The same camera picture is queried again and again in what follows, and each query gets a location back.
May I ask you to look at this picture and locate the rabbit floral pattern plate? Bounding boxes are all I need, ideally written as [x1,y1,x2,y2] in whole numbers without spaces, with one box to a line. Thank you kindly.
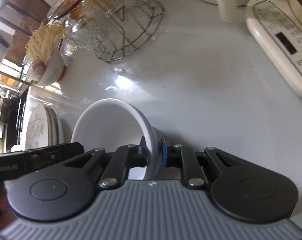
[48,107,64,145]

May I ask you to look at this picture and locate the person left hand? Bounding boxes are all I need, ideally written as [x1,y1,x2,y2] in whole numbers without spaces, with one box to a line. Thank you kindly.
[0,182,15,231]

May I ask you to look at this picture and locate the black dish rack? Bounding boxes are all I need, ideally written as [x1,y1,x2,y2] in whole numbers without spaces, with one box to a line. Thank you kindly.
[0,1,33,98]

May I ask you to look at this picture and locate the brown cutting board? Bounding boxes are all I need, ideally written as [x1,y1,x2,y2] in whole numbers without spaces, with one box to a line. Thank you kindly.
[0,0,50,64]

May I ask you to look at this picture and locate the white ceramic bowl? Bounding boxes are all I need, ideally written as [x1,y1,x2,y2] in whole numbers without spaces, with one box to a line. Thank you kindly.
[71,99,161,180]

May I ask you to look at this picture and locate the wire rack with glass cups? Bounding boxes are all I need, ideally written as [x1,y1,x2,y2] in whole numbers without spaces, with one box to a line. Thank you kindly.
[47,0,164,63]

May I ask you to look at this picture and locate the leaf pattern plate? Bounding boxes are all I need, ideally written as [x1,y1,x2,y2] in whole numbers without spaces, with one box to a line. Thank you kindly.
[25,104,52,149]

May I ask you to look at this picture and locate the glass health kettle on base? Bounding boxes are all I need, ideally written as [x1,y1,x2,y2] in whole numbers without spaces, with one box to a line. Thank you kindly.
[246,0,302,98]

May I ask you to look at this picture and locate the black sink drain rack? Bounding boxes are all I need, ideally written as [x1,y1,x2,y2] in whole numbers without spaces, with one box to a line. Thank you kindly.
[15,97,26,132]

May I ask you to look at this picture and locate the bowl with noodles and garlic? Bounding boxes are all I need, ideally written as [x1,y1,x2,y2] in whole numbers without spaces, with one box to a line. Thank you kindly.
[25,22,66,86]

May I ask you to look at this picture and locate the steel bowl in sink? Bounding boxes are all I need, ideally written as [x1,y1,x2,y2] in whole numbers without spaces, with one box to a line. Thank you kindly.
[0,98,12,125]

